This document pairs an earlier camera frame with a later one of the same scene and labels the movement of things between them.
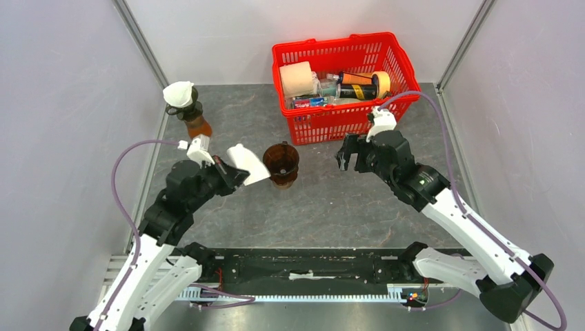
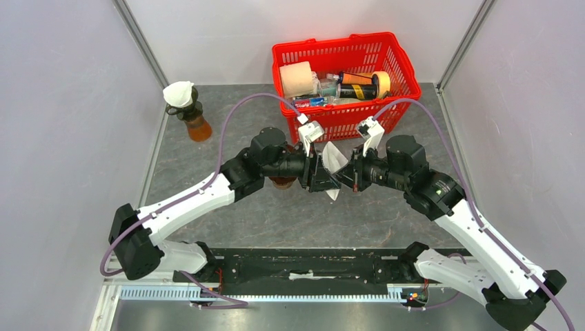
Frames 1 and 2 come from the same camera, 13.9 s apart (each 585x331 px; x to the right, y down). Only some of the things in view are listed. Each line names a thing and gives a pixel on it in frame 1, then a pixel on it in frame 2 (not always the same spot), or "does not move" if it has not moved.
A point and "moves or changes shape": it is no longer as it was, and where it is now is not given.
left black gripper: (233, 178) to (316, 175)
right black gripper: (352, 143) to (353, 175)
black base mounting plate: (310, 269) does not move
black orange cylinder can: (354, 86) does not move
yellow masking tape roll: (384, 81) does not move
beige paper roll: (297, 78) does not move
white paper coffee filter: (179, 94) does not move
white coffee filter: (245, 158) moves or changes shape
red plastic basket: (378, 52) does not move
